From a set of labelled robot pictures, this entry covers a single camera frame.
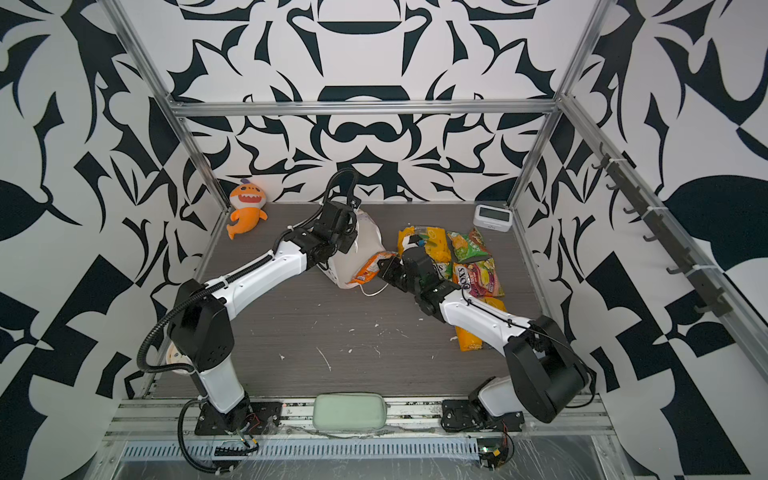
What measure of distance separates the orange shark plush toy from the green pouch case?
2.15 ft

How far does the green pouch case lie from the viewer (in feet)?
2.39

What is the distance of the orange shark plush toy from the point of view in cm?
111
